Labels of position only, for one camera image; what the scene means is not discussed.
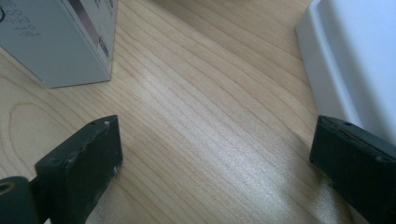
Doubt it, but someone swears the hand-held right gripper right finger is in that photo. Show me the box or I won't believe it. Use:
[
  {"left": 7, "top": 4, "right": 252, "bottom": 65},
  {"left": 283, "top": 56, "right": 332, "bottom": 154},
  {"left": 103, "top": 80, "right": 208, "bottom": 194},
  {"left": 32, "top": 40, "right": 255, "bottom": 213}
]
[{"left": 309, "top": 115, "right": 396, "bottom": 224}]

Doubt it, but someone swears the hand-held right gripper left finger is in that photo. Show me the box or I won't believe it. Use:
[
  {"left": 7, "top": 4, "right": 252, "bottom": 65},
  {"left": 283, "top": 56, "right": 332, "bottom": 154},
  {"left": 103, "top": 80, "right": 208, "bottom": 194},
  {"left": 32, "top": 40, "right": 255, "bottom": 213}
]
[{"left": 35, "top": 114, "right": 123, "bottom": 224}]

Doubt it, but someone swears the white plastic container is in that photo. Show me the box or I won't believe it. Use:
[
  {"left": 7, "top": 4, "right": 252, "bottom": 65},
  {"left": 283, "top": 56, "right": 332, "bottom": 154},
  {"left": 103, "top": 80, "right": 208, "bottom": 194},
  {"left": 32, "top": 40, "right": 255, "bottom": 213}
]
[{"left": 295, "top": 0, "right": 396, "bottom": 146}]

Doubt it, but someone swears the grey printed cardboard box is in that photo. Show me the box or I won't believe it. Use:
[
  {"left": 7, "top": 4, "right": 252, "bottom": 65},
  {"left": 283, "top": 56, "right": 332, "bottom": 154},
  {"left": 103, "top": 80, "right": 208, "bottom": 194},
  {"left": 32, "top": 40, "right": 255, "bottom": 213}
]
[{"left": 0, "top": 0, "right": 119, "bottom": 90}]

